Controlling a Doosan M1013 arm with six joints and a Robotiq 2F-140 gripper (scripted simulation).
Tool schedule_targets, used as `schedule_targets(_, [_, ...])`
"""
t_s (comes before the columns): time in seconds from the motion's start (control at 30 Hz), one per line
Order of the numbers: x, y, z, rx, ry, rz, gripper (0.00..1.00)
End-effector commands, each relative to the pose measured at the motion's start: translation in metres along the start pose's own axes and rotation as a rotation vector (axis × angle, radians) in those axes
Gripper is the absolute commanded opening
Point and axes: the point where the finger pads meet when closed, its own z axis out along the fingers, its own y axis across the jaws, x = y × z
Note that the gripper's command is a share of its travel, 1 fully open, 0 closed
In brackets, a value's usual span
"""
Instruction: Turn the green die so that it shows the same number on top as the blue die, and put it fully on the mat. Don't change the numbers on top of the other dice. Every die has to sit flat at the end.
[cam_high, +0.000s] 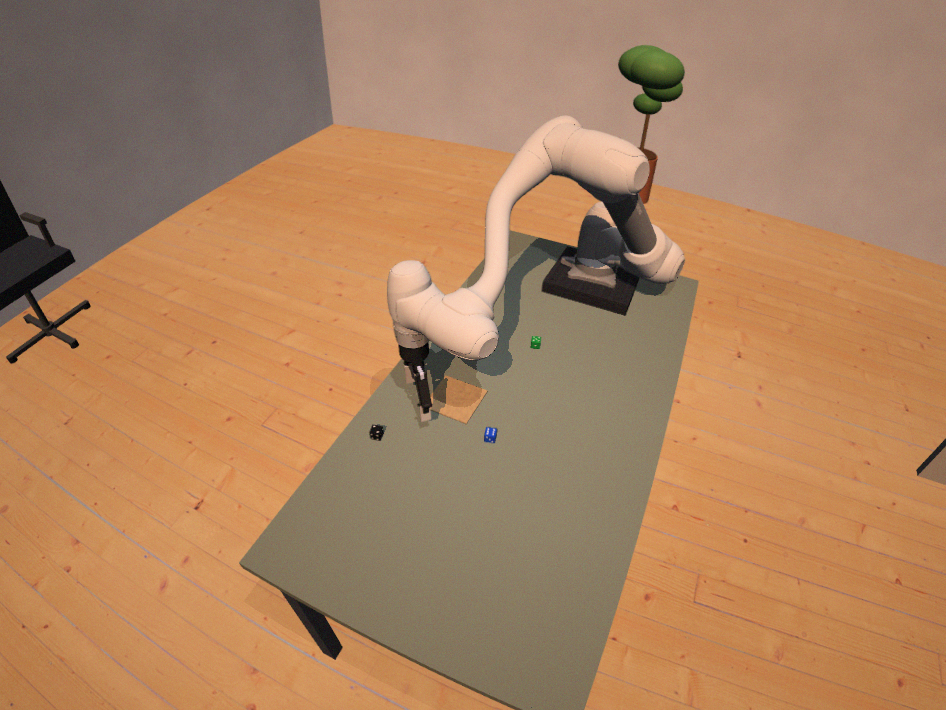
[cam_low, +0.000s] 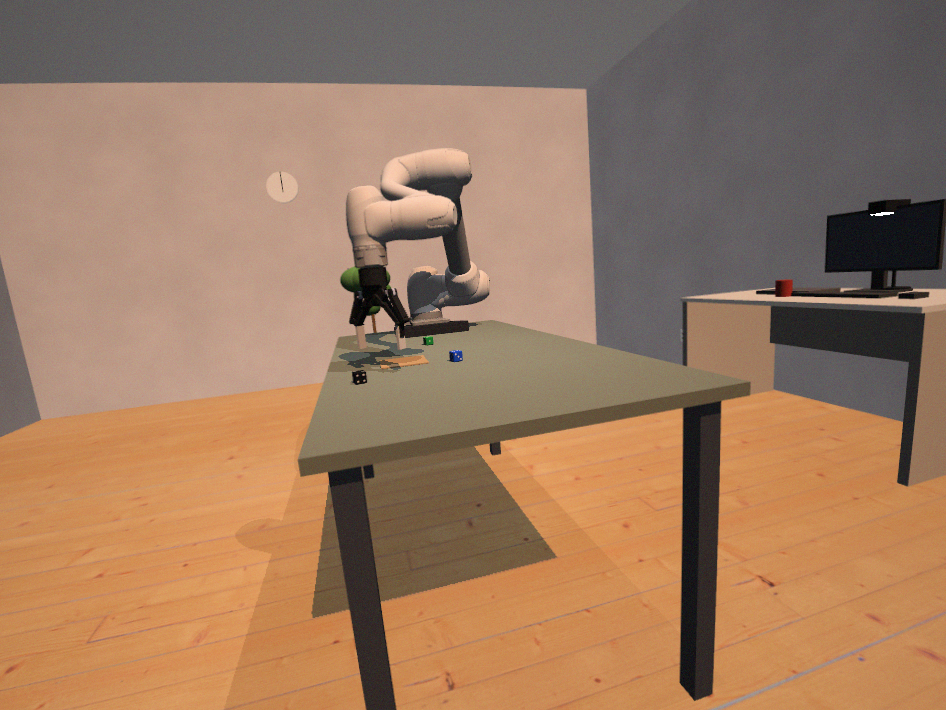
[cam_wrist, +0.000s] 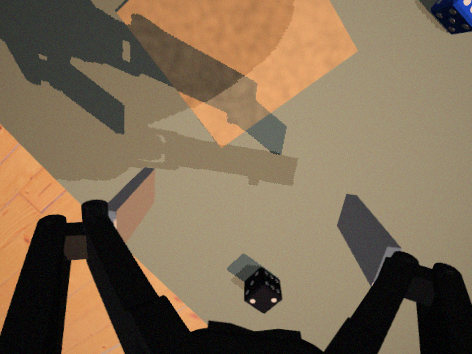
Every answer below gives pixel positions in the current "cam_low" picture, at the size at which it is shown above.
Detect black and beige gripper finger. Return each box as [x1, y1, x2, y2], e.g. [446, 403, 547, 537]
[349, 291, 371, 349]
[372, 288, 410, 350]

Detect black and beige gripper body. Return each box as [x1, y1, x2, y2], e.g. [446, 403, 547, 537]
[358, 267, 388, 307]

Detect orange mat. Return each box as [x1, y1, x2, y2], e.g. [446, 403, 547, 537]
[380, 355, 429, 369]

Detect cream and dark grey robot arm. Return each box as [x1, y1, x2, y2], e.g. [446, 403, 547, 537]
[346, 149, 490, 326]

